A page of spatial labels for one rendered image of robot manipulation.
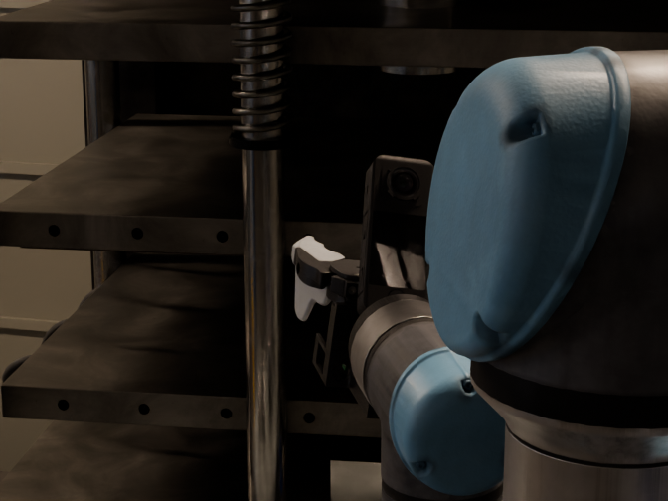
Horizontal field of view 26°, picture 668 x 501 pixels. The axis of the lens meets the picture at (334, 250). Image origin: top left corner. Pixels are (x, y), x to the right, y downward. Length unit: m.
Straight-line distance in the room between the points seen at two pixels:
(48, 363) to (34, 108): 1.93
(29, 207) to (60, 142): 2.00
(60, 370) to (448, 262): 1.57
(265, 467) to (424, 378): 1.14
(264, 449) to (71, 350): 0.39
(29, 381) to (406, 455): 1.29
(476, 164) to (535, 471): 0.13
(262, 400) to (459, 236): 1.37
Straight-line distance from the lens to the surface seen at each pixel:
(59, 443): 2.52
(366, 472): 1.98
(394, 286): 0.99
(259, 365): 1.91
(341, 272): 1.02
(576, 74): 0.54
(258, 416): 1.93
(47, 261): 4.10
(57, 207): 2.00
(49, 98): 3.98
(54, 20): 1.96
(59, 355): 2.17
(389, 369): 0.87
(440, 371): 0.83
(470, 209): 0.55
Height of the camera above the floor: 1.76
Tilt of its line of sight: 16 degrees down
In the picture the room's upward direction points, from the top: straight up
